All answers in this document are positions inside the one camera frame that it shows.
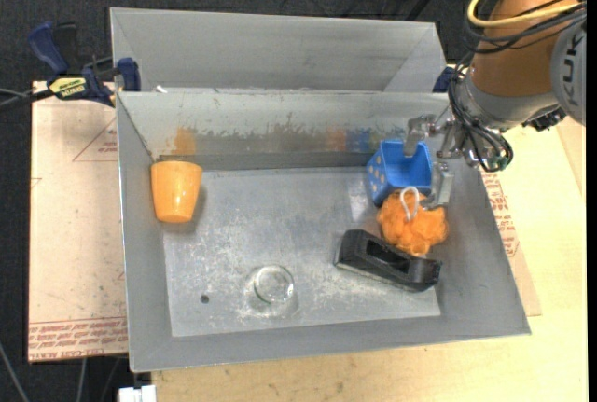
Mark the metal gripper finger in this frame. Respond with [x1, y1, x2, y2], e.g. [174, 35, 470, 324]
[403, 114, 437, 158]
[422, 161, 455, 210]

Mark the blue plastic box with holes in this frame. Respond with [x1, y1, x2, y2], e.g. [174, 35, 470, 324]
[366, 139, 433, 207]

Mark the orange mesh bath sponge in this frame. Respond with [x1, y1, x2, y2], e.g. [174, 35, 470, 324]
[376, 186, 451, 258]

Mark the black block with slot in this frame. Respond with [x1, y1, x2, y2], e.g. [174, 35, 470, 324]
[333, 229, 443, 294]

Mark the grey metal bin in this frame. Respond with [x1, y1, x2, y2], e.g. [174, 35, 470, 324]
[109, 7, 533, 374]

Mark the orange plastic cup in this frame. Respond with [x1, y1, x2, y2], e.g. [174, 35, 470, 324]
[149, 159, 204, 225]

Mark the brown cardboard board, red print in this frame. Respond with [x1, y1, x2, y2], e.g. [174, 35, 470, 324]
[27, 80, 543, 364]

